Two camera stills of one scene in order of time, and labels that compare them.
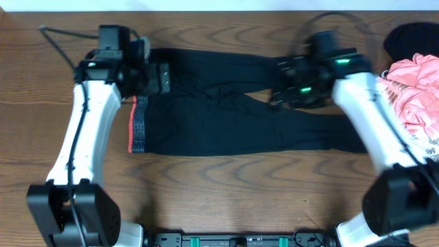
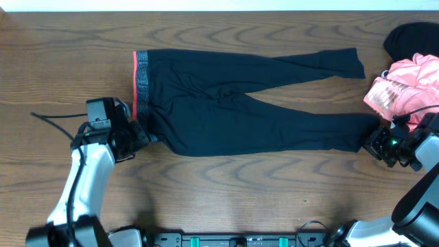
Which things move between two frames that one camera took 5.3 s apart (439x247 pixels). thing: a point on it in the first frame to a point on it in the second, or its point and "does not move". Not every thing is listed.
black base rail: [241, 239] does not move
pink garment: [413, 85] does not move
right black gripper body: [283, 81] to [374, 142]
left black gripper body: [162, 77] to [139, 132]
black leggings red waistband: [219, 104] does not move
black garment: [405, 40] does not move
